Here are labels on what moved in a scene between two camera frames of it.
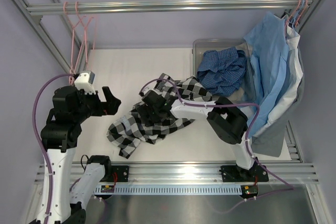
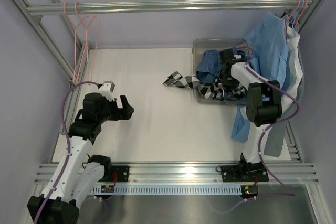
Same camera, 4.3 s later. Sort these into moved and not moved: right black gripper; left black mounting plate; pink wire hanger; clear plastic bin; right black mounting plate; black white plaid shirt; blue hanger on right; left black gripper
Moved: left black gripper; black white plaid shirt; pink wire hanger; right black gripper
Not moved: clear plastic bin; left black mounting plate; blue hanger on right; right black mounting plate
